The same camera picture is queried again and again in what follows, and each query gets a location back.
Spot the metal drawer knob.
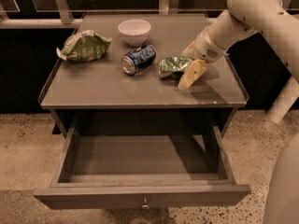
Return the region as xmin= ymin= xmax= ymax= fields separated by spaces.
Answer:
xmin=141 ymin=198 xmax=150 ymax=210

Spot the open grey top drawer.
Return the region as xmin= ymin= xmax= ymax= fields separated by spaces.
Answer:
xmin=34 ymin=126 xmax=250 ymax=209

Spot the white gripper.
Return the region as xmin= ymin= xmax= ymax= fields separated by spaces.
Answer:
xmin=178 ymin=28 xmax=226 ymax=91

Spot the white ceramic bowl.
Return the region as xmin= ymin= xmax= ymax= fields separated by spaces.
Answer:
xmin=118 ymin=19 xmax=151 ymax=47

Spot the blue soda can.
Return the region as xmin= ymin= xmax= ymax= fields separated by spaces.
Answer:
xmin=121 ymin=45 xmax=156 ymax=76

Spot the crushed green can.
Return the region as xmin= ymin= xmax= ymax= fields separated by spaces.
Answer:
xmin=158 ymin=56 xmax=192 ymax=78

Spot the metal window frame rail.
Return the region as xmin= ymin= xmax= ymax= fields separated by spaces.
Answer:
xmin=0 ymin=0 xmax=299 ymax=30

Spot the grey cabinet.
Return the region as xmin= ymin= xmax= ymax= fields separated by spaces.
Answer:
xmin=39 ymin=15 xmax=249 ymax=133

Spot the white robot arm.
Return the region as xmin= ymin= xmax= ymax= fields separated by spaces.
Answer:
xmin=178 ymin=0 xmax=299 ymax=224

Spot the green chip bag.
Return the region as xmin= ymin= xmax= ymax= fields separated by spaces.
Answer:
xmin=56 ymin=30 xmax=112 ymax=63

